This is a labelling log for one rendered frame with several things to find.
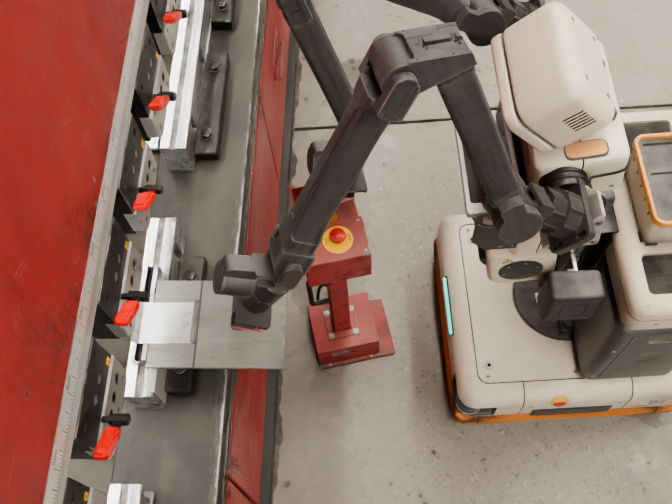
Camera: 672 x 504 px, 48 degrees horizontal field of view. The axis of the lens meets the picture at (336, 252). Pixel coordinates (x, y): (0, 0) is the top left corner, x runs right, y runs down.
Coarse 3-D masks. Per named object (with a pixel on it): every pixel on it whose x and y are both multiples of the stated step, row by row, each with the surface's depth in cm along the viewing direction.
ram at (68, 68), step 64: (0, 0) 84; (64, 0) 102; (128, 0) 128; (0, 64) 84; (64, 64) 102; (0, 128) 84; (64, 128) 102; (0, 192) 84; (64, 192) 102; (0, 256) 84; (64, 256) 102; (0, 320) 84; (64, 320) 102; (0, 384) 84; (64, 384) 102; (0, 448) 84; (64, 448) 102
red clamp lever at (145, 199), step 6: (144, 186) 132; (150, 186) 131; (156, 186) 131; (162, 186) 132; (144, 192) 128; (150, 192) 128; (156, 192) 131; (162, 192) 132; (138, 198) 125; (144, 198) 125; (150, 198) 127; (138, 204) 124; (144, 204) 124; (150, 204) 127; (138, 210) 124; (144, 210) 124
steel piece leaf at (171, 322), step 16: (144, 304) 150; (160, 304) 150; (176, 304) 150; (192, 304) 150; (144, 320) 149; (160, 320) 149; (176, 320) 148; (192, 320) 146; (144, 336) 147; (160, 336) 147; (176, 336) 147; (192, 336) 146
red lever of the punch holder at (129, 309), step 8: (128, 296) 122; (136, 296) 122; (144, 296) 122; (128, 304) 119; (136, 304) 119; (120, 312) 116; (128, 312) 116; (136, 312) 119; (120, 320) 115; (128, 320) 115
